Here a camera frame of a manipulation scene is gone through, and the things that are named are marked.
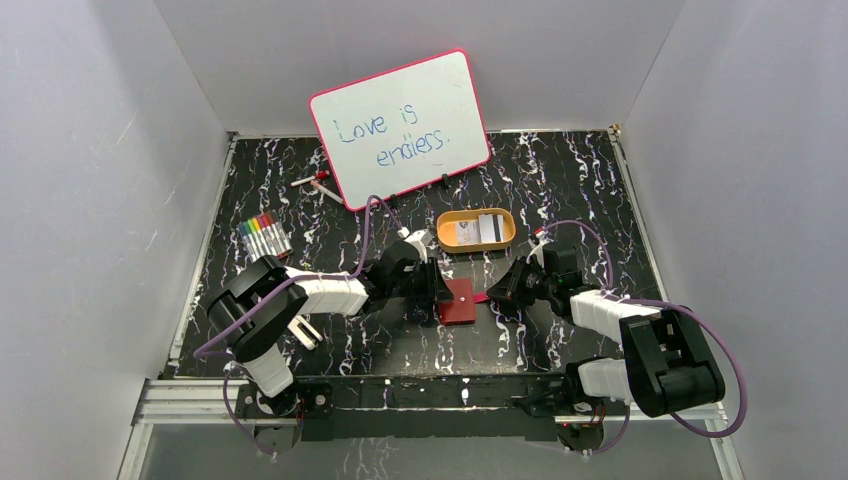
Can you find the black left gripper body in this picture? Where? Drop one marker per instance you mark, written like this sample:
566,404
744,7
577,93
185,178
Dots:
431,283

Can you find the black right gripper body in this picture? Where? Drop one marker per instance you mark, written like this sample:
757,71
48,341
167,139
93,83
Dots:
529,281

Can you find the orange oval tray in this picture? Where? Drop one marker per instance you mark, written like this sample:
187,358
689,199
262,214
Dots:
446,236

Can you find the red card holder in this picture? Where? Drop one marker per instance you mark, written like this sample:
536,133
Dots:
461,310

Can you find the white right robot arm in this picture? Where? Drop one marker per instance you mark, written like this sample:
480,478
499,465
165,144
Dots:
667,365

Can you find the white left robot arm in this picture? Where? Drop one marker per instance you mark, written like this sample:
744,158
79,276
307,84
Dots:
254,310

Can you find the white marker pen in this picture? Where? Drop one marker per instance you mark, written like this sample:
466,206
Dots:
326,191

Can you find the red capped marker pen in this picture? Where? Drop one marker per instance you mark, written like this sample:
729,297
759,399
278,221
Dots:
317,176

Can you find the pack of coloured markers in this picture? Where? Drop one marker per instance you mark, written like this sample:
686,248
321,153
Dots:
263,235

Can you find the pink framed whiteboard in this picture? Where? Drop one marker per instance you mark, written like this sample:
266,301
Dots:
402,129

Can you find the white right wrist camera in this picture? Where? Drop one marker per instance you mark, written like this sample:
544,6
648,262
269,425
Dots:
536,254

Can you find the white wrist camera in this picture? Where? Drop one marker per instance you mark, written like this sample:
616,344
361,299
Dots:
419,239
536,254

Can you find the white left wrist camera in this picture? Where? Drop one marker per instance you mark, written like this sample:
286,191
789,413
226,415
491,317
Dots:
419,239

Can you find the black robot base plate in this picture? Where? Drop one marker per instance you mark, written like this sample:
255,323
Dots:
537,406

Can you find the aluminium frame rail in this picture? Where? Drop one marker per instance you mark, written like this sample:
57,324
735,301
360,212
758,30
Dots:
201,402

